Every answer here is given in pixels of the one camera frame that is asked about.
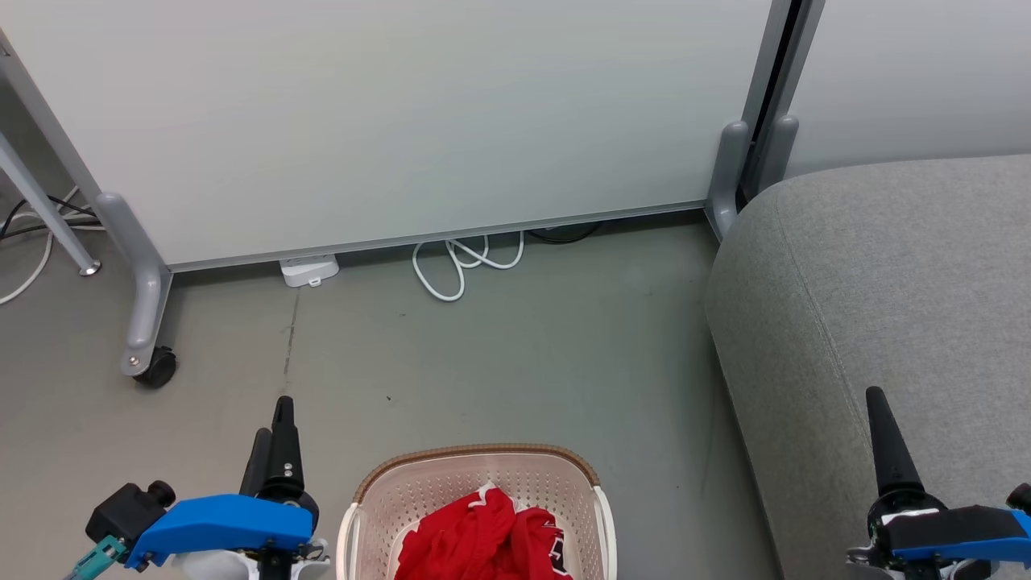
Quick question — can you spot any black floor cable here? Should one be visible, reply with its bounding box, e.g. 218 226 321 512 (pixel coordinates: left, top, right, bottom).
0 193 101 242

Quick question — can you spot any teal left camera connector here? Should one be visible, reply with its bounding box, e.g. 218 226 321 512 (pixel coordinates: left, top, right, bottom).
63 535 129 580

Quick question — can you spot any grey partition leg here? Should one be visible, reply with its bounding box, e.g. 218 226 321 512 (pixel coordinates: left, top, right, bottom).
756 114 801 196
706 120 752 240
97 192 174 378

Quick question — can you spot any grey metal table leg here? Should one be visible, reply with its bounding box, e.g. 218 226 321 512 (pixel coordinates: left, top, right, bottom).
0 131 102 277

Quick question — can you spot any plain red garment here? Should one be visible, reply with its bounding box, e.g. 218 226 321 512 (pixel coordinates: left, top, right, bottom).
393 486 520 580

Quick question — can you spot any black caster wheel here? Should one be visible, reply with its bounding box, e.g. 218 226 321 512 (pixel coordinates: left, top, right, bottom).
133 346 179 390

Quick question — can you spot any black cable under partition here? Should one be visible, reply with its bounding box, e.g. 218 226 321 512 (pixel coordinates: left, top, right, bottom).
528 221 602 245

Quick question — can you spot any white coiled cable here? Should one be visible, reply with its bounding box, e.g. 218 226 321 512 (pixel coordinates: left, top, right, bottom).
412 231 526 304

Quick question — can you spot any white perforated laundry basket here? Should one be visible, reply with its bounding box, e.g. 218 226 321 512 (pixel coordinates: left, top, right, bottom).
336 442 619 580

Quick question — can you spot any white floor cable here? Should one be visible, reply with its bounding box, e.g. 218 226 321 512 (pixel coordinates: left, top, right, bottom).
0 185 106 307

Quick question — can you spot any grey fabric sofa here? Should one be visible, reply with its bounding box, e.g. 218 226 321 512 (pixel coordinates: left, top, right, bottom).
704 153 1031 580

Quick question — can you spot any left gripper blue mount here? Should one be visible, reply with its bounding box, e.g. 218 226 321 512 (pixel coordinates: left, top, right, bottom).
123 394 321 574

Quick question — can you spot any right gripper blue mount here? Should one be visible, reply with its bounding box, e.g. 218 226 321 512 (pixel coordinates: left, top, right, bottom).
846 386 1031 580

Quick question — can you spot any white power strip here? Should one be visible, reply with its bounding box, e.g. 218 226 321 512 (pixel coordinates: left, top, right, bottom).
279 255 340 288

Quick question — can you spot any white partition panel grey frame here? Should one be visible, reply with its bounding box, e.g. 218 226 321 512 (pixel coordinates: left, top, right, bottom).
0 0 776 273
741 0 1031 202

